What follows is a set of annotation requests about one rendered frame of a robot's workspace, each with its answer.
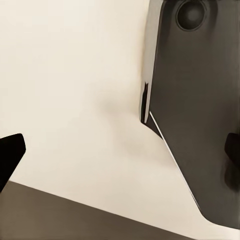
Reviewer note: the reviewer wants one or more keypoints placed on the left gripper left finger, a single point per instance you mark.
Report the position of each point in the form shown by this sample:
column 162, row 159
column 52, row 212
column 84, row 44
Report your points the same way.
column 12, row 149

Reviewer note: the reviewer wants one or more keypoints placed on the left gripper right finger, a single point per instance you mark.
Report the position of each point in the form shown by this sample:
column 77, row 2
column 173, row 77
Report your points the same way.
column 232, row 149

